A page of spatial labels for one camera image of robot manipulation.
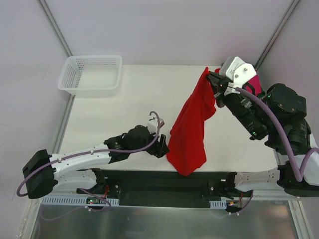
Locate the red t shirt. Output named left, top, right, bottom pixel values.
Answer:
left=166, top=67, right=216, bottom=176

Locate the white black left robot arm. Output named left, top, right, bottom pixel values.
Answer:
left=16, top=125, right=169, bottom=199

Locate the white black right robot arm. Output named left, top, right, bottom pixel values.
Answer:
left=206, top=72, right=319, bottom=197

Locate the folded pink t shirt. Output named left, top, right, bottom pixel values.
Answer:
left=245, top=75, right=262, bottom=96

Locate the white perforated plastic basket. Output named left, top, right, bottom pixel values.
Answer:
left=57, top=55, right=123, bottom=98

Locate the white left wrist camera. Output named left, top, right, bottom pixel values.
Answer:
left=147, top=116, right=164, bottom=133

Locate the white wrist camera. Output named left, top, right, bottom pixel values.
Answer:
left=147, top=116, right=164, bottom=133
left=219, top=56, right=257, bottom=86

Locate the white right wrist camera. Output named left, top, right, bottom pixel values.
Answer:
left=219, top=56, right=257, bottom=86

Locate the aluminium side rail right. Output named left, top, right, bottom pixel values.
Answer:
left=273, top=150, right=280, bottom=165

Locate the aluminium side rail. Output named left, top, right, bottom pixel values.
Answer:
left=48, top=95, right=75, bottom=154
left=273, top=150, right=280, bottom=165

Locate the right white cable duct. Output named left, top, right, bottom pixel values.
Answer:
left=209, top=200, right=227, bottom=210

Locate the white cable duct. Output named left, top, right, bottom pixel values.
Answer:
left=42, top=195, right=108, bottom=206
left=209, top=200, right=227, bottom=210

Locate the left white cable duct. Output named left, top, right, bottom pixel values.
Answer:
left=42, top=195, right=108, bottom=206

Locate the aluminium frame post right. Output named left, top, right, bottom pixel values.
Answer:
left=255, top=0, right=302, bottom=70

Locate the aluminium frame post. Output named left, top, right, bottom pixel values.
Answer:
left=37, top=0, right=73, bottom=57
left=255, top=0, right=302, bottom=70

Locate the aluminium side rail left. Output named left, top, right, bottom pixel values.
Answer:
left=48, top=95, right=75, bottom=154

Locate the aluminium frame post left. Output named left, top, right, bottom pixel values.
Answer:
left=37, top=0, right=73, bottom=57

